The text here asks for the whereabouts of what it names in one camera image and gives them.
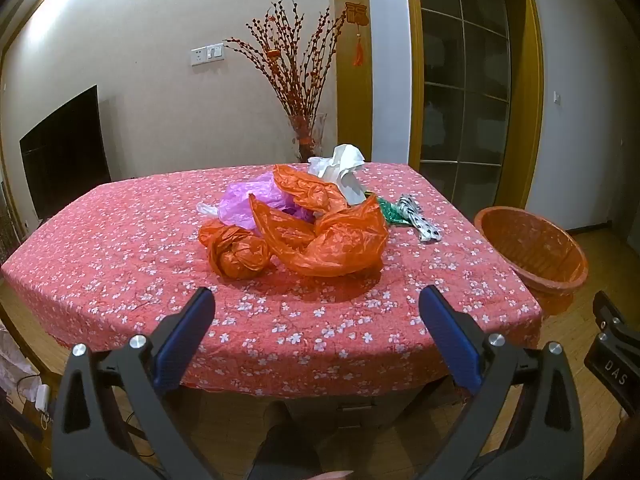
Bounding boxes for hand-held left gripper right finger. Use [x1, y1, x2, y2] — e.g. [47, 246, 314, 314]
[419, 285, 586, 480]

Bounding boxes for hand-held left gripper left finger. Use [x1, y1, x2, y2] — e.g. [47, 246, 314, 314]
[54, 286, 221, 480]

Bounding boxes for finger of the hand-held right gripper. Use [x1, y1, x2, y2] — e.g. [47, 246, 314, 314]
[592, 290, 640, 347]

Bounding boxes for knotted orange plastic bag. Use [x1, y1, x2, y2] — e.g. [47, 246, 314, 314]
[198, 222, 273, 279]

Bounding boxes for orange plastic basket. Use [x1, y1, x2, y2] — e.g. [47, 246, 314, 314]
[474, 206, 589, 296]

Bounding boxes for black and white wrapper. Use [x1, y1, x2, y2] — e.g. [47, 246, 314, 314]
[397, 194, 443, 243]

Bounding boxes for green foil wrapper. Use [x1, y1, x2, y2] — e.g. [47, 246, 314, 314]
[375, 196, 408, 227]

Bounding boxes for purple plastic bag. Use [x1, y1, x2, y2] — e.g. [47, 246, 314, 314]
[218, 171, 316, 226]

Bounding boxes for large orange plastic bag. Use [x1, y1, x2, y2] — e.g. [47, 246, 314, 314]
[248, 192, 390, 277]

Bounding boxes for red floral tablecloth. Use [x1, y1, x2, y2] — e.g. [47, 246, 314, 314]
[0, 162, 543, 401]

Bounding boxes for person's leg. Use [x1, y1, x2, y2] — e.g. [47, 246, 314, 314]
[250, 420, 333, 480]

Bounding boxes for white sack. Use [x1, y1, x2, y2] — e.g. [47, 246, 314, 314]
[0, 325, 39, 391]

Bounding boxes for white plastic bag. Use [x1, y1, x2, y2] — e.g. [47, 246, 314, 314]
[307, 144, 371, 207]

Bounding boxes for black television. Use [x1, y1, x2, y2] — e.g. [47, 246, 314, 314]
[19, 85, 112, 220]

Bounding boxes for glass vase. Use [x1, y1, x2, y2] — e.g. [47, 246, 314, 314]
[287, 112, 328, 163]

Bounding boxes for glass door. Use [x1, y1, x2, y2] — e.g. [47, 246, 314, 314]
[419, 0, 516, 181]

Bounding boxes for red berry branches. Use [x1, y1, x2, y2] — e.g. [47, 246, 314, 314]
[223, 0, 347, 131]

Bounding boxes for red hanging ornament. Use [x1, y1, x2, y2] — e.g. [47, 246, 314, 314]
[345, 1, 370, 67]

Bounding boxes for wooden wall trim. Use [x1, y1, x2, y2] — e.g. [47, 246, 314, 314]
[332, 0, 373, 163]

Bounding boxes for wooden door frame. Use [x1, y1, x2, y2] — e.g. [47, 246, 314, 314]
[404, 0, 545, 211]

